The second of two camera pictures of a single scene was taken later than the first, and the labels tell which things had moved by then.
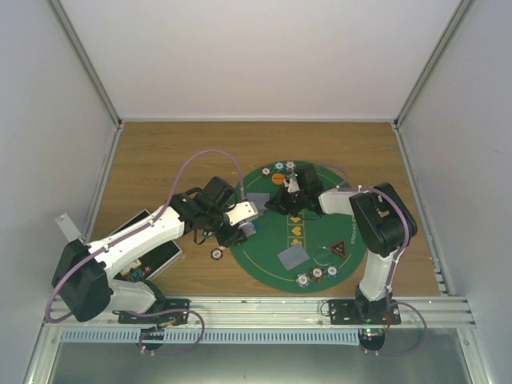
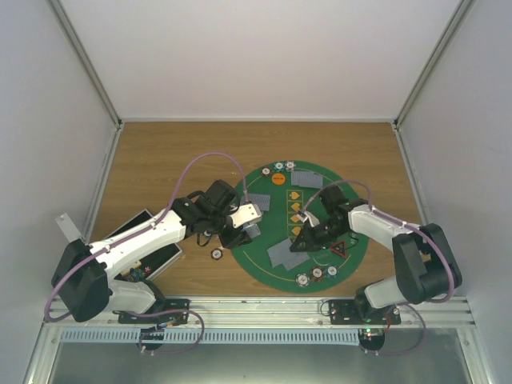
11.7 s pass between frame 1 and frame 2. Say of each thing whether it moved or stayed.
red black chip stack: stayed
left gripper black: stayed
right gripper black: moved
